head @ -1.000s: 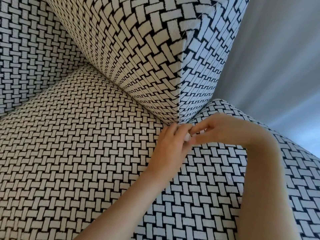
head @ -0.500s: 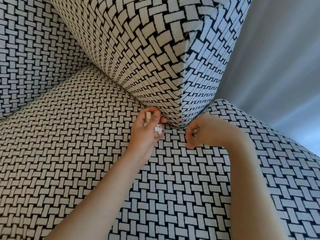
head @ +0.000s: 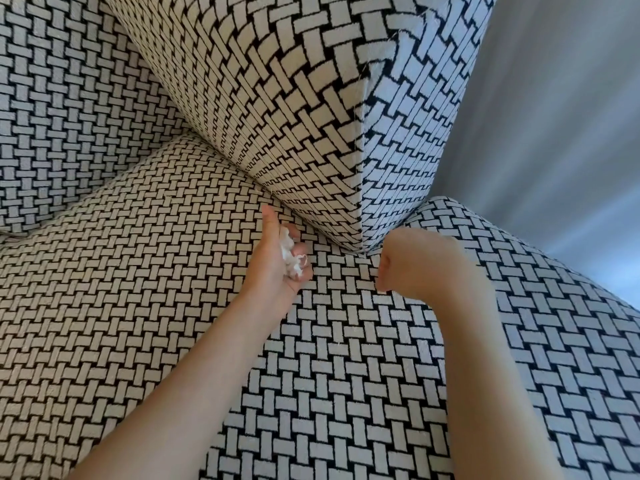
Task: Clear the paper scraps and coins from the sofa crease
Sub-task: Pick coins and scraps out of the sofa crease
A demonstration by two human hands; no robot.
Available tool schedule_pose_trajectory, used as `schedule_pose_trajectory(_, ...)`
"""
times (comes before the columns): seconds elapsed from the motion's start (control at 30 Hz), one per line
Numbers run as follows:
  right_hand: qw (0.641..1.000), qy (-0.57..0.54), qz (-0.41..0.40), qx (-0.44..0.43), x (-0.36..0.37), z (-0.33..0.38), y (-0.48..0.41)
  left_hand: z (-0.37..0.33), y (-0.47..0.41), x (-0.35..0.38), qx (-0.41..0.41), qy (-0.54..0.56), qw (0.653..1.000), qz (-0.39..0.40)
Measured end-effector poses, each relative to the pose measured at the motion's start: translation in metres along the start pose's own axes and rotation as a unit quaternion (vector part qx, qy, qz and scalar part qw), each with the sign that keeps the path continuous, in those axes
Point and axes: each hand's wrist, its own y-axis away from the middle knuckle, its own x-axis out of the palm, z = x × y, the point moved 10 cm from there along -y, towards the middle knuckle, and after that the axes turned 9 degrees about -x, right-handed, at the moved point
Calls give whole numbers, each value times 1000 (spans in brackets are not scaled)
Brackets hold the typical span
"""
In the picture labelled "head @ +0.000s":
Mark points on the woven pattern sofa seat cushion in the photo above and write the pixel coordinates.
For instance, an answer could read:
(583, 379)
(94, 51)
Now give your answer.
(125, 294)

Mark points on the woven pattern sofa back cushion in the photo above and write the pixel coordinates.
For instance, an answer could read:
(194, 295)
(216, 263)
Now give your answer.
(65, 104)

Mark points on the person's left forearm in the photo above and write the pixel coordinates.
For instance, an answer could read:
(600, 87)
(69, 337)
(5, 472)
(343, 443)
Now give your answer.
(190, 389)

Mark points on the person's left hand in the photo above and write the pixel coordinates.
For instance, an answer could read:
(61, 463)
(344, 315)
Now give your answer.
(265, 267)

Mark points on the person's right hand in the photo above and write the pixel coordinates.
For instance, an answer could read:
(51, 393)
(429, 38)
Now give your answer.
(425, 262)

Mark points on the person's right forearm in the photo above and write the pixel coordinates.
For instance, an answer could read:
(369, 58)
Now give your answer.
(492, 384)

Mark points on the white paper scraps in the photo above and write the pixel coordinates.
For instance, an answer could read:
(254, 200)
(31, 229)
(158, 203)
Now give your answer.
(290, 254)

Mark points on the person's left thumb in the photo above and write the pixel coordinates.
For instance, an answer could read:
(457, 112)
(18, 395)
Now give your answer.
(269, 222)

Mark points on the person's right fingers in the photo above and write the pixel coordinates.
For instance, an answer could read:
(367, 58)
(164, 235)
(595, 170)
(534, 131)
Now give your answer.
(384, 274)

